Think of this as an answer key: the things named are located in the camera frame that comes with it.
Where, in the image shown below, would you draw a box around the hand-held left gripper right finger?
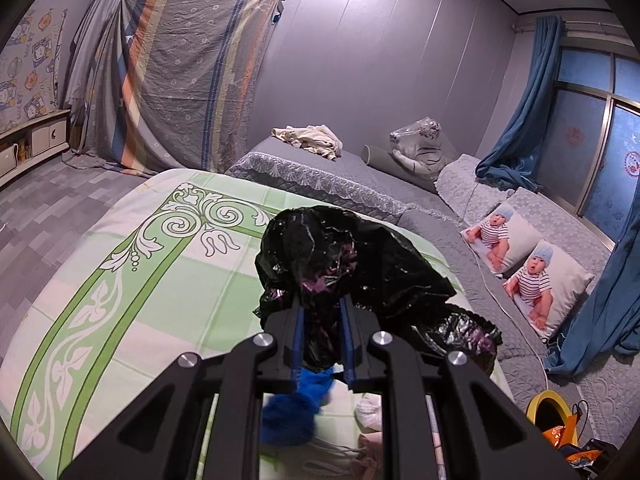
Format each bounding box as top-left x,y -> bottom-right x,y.
340,295 -> 592,480

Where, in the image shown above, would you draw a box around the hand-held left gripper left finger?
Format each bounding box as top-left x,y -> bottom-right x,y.
59,296 -> 307,480

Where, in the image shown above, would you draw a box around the black plastic bag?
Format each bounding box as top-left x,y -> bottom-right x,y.
253,206 -> 503,376

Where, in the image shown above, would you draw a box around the yellow bin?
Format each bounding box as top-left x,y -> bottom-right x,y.
526,391 -> 573,436

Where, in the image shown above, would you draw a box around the blue fuzzy cloth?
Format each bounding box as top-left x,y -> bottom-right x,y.
261,367 -> 335,446

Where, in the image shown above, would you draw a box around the white crumpled tissue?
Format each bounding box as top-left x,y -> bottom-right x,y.
354,392 -> 385,433

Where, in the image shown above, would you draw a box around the pink fabric item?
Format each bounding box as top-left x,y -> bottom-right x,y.
357,432 -> 386,480

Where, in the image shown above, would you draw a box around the dark grey quilted blanket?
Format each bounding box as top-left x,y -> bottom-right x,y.
397,207 -> 551,411

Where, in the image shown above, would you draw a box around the grey bedspread with lace trim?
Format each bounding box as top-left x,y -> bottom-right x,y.
225,135 -> 451,221

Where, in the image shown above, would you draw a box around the green patterned blanket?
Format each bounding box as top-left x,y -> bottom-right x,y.
0,168 -> 516,480

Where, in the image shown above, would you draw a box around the grey bolster pillow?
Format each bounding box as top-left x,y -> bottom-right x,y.
362,145 -> 438,193

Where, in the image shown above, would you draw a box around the baby print pillow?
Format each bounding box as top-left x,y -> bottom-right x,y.
461,203 -> 543,276
502,240 -> 596,341

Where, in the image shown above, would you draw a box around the cream crumpled clothes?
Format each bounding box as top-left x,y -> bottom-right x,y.
271,124 -> 344,162

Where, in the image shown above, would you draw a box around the tiger plush in plastic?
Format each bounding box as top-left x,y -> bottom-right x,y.
389,117 -> 458,183

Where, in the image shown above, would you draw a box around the orange packet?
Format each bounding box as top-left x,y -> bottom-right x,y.
542,425 -> 603,466

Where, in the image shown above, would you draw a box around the blue curtain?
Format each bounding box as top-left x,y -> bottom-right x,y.
542,220 -> 640,376
475,15 -> 566,193

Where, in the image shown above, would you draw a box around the light grey quilted cover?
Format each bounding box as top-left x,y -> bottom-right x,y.
435,154 -> 640,436

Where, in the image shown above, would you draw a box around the striped hanging sheet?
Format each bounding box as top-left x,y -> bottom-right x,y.
62,0 -> 282,177

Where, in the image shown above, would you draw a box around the black device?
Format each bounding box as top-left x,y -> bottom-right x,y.
565,400 -> 623,476

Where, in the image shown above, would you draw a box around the frosted window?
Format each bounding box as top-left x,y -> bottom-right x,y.
537,35 -> 640,241

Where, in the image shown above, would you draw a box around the low white cabinet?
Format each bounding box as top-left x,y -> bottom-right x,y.
0,108 -> 71,188

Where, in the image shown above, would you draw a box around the grey hanging cloth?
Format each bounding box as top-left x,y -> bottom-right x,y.
65,0 -> 128,156

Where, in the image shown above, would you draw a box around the curtain rod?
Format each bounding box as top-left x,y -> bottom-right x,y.
510,19 -> 626,33

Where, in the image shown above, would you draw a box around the white cable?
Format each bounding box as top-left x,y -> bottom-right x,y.
457,180 -> 551,393

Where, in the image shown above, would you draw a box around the cartoon wall poster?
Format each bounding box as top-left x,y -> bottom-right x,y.
0,7 -> 68,133

